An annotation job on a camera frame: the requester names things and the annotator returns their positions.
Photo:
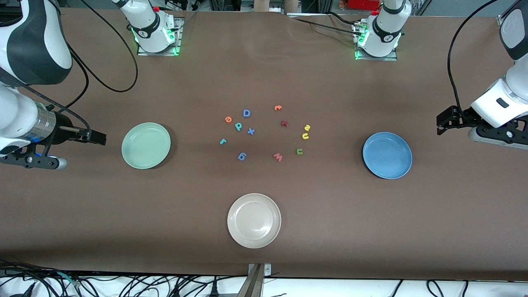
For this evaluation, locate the brown table cover sheet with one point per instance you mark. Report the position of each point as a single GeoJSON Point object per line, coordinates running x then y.
{"type": "Point", "coordinates": [264, 74]}

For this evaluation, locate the blue plate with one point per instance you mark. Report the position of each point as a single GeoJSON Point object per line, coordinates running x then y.
{"type": "Point", "coordinates": [387, 155]}

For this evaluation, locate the aluminium camera post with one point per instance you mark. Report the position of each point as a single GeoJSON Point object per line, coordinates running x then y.
{"type": "Point", "coordinates": [253, 284]}

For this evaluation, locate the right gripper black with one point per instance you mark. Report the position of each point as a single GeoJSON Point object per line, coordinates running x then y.
{"type": "Point", "coordinates": [63, 127]}

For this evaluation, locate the pink foam letter w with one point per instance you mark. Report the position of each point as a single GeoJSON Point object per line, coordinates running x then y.
{"type": "Point", "coordinates": [278, 157]}

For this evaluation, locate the red box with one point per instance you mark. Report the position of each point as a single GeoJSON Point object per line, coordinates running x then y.
{"type": "Point", "coordinates": [363, 4]}

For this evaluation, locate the pale green plate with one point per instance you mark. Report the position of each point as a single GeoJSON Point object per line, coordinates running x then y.
{"type": "Point", "coordinates": [146, 145]}

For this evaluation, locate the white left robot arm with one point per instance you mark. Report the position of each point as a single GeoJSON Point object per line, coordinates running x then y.
{"type": "Point", "coordinates": [385, 29]}

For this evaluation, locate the bare skin-toned person limb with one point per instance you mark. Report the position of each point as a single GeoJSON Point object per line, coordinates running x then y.
{"type": "Point", "coordinates": [262, 5]}
{"type": "Point", "coordinates": [291, 5]}

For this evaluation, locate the blue six-shaped foam letter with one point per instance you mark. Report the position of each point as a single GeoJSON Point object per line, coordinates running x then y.
{"type": "Point", "coordinates": [242, 156]}

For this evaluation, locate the teal foam letter P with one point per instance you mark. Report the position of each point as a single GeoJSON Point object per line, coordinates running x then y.
{"type": "Point", "coordinates": [237, 125]}

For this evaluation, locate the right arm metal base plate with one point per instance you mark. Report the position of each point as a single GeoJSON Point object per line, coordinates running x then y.
{"type": "Point", "coordinates": [159, 54]}

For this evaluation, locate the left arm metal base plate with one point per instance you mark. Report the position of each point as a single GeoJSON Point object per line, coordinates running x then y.
{"type": "Point", "coordinates": [373, 59]}

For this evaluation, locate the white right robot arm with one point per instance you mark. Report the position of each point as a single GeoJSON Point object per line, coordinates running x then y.
{"type": "Point", "coordinates": [16, 115]}

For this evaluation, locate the background metal rack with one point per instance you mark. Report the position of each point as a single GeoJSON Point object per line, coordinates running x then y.
{"type": "Point", "coordinates": [317, 4]}

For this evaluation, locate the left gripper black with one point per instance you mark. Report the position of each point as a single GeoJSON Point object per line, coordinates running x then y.
{"type": "Point", "coordinates": [458, 116]}

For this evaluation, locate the aluminium frame profile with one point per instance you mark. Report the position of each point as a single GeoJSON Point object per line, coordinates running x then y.
{"type": "Point", "coordinates": [501, 20]}

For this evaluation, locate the blue foam letter D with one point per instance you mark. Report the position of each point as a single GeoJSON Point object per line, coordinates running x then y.
{"type": "Point", "coordinates": [244, 113]}

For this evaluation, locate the beige plate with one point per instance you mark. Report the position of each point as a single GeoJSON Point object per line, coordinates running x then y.
{"type": "Point", "coordinates": [254, 220]}

